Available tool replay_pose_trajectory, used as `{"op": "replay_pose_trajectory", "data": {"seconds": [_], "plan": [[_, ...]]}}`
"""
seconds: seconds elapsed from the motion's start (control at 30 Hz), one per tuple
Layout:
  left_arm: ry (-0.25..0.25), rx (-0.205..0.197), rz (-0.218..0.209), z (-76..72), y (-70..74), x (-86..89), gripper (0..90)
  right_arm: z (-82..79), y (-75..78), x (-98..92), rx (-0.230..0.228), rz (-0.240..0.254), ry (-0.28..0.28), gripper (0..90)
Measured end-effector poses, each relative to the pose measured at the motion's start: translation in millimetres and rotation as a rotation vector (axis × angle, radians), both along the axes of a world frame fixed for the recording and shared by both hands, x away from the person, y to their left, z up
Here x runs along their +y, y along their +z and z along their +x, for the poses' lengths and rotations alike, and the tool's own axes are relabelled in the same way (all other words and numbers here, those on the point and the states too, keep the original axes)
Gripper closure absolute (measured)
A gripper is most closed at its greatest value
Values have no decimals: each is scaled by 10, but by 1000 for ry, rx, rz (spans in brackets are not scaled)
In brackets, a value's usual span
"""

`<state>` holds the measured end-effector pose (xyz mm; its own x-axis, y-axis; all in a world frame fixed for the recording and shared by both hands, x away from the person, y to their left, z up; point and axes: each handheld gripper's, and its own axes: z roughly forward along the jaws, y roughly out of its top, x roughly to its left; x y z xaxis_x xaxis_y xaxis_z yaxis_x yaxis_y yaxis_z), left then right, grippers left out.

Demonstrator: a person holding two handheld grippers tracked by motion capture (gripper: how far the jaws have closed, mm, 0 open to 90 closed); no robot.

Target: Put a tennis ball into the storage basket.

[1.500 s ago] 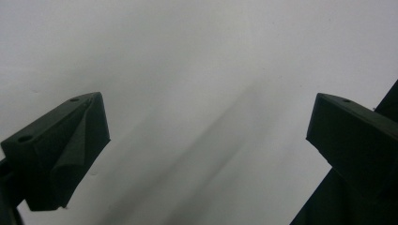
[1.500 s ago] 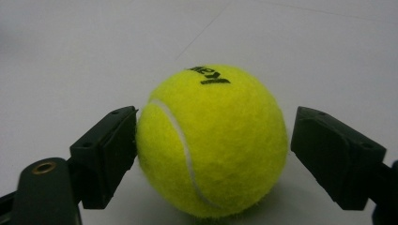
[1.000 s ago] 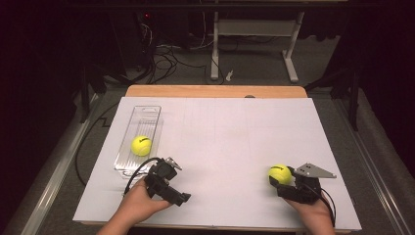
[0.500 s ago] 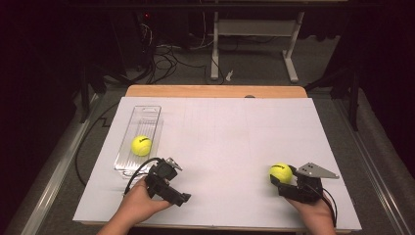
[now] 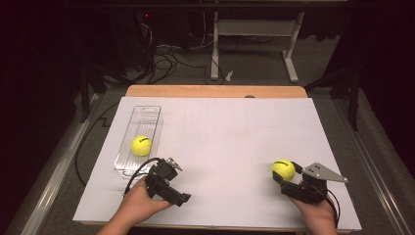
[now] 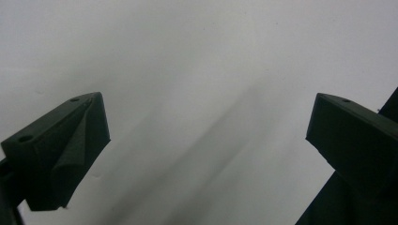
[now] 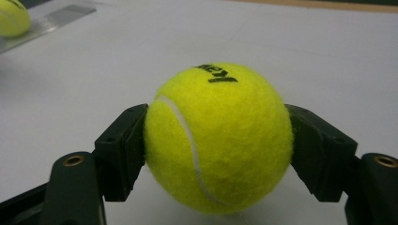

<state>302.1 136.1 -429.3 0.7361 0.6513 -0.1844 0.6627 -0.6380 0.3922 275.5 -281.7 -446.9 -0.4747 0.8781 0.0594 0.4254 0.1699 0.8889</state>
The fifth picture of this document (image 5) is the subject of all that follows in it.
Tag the white board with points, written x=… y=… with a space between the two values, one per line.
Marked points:
x=225 y=156

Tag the yellow tennis ball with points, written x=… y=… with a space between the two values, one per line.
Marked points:
x=283 y=169
x=141 y=145

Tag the black stand legs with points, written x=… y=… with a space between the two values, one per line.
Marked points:
x=345 y=88
x=91 y=91

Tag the wooden table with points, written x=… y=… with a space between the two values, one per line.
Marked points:
x=215 y=91

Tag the silver metal rail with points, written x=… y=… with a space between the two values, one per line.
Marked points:
x=55 y=169
x=372 y=163

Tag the person's left hand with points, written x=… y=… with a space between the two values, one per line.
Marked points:
x=140 y=204

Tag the small white floor object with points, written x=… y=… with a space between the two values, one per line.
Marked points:
x=229 y=75

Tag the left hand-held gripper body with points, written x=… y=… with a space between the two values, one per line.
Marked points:
x=161 y=182

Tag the person's right hand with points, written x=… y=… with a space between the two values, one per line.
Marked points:
x=314 y=213

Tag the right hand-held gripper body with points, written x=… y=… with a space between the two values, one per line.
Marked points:
x=310 y=187

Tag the white metal stand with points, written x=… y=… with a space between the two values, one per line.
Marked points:
x=256 y=27

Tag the clear plastic tray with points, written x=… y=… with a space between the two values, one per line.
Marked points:
x=138 y=137

